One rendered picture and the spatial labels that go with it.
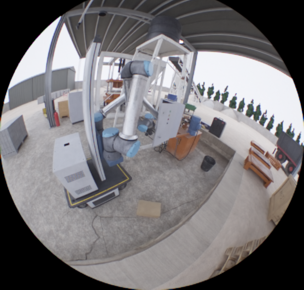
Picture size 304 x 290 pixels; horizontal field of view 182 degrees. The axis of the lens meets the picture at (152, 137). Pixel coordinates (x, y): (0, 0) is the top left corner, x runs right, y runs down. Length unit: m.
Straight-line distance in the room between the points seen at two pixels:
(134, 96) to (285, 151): 8.68
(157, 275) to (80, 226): 1.06
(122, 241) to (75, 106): 3.80
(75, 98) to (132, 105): 3.28
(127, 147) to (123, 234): 1.12
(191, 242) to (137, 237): 0.64
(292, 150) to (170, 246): 8.36
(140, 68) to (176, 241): 1.48
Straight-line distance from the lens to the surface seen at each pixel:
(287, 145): 8.56
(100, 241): 1.47
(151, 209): 1.35
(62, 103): 4.98
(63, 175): 0.96
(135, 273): 1.15
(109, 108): 1.35
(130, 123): 0.66
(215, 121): 3.77
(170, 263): 1.17
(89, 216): 1.54
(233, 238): 1.65
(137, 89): 0.65
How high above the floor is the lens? 1.41
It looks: 30 degrees down
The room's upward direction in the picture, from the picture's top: 11 degrees clockwise
